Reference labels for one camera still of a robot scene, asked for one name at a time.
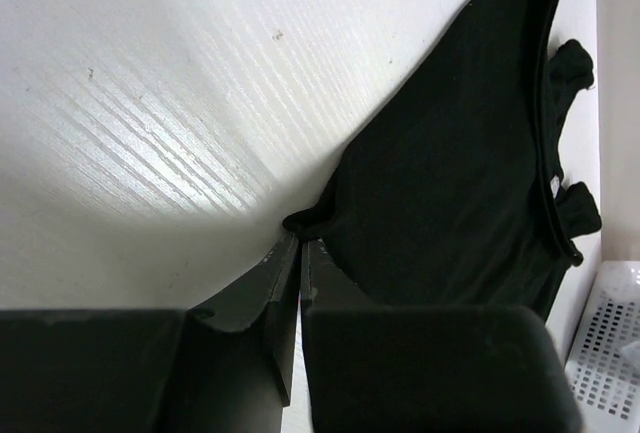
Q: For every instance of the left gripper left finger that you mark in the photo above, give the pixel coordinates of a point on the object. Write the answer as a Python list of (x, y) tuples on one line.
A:
[(224, 365)]

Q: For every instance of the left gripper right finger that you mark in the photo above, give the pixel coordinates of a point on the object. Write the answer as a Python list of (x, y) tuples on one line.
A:
[(376, 368)]

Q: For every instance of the black tank top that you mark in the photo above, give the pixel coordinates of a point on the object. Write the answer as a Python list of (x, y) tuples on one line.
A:
[(453, 193)]

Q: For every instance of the white plastic basket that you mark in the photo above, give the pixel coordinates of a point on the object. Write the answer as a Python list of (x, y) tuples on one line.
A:
[(603, 364)]

